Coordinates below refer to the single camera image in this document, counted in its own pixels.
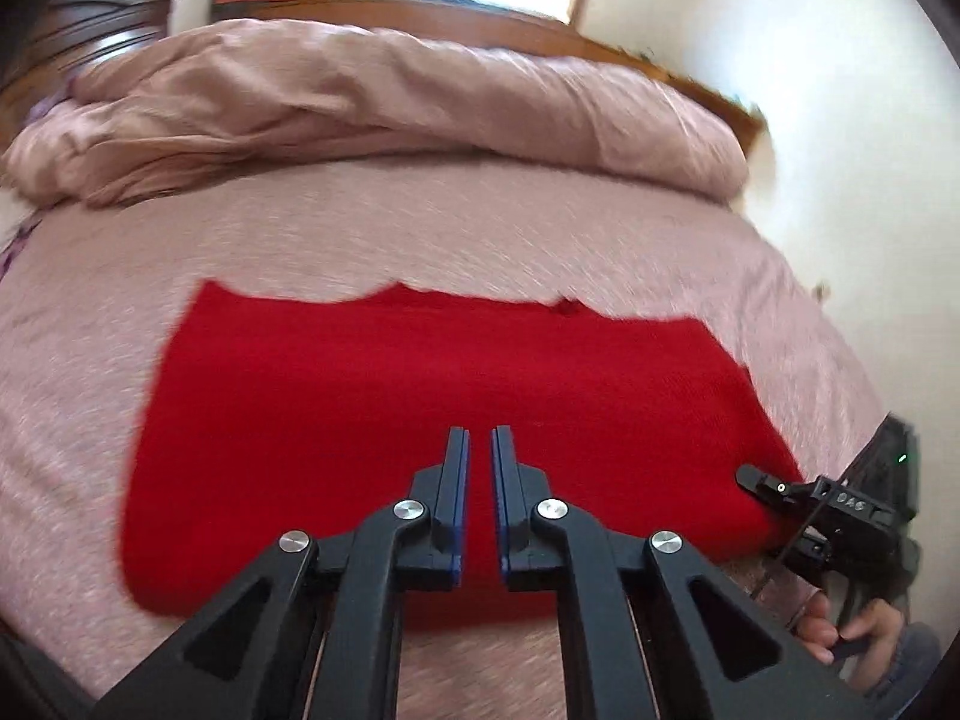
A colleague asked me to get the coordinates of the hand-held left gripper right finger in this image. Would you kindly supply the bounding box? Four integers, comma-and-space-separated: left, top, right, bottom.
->
490, 426, 880, 720

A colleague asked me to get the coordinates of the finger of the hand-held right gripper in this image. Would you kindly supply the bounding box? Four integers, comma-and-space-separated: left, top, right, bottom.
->
735, 465, 815, 520
763, 529, 832, 580

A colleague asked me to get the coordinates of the dark wooden dresser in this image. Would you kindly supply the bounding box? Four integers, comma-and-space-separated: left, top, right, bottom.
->
13, 0, 179, 87

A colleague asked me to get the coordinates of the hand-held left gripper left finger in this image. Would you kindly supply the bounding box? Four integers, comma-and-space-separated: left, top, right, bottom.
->
90, 426, 472, 720

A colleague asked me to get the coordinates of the pink floral duvet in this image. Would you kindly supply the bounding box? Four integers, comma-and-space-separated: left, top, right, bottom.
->
0, 18, 751, 212

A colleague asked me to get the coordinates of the person's right forearm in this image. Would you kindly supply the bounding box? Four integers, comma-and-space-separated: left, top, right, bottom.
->
855, 619, 943, 700

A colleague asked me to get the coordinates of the person's right hand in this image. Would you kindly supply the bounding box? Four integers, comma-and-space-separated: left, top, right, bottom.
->
796, 589, 910, 693

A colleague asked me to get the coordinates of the bed with floral sheet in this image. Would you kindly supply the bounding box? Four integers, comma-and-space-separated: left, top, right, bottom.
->
0, 154, 905, 720

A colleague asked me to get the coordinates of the red knit cardigan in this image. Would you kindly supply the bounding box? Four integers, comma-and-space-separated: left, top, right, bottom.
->
120, 279, 808, 627

